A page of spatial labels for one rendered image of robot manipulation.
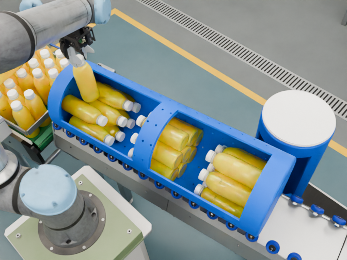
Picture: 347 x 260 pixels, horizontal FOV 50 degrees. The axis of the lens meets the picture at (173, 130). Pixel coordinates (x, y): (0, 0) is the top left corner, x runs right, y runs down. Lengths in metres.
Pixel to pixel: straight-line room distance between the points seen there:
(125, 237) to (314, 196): 1.53
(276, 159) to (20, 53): 0.77
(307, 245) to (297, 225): 0.07
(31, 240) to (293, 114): 1.02
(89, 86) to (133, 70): 1.80
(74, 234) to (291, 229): 0.74
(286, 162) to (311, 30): 2.56
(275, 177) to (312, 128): 0.43
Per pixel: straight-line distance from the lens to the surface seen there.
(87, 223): 1.04
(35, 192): 0.91
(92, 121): 1.42
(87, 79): 1.34
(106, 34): 3.56
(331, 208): 2.37
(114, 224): 1.07
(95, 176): 1.23
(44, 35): 0.76
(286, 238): 1.38
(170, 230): 2.35
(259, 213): 1.12
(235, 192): 1.19
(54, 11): 0.82
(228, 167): 1.18
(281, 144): 1.45
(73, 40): 1.19
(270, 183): 1.11
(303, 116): 1.52
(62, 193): 0.90
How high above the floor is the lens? 2.19
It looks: 54 degrees down
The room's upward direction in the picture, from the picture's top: 5 degrees counter-clockwise
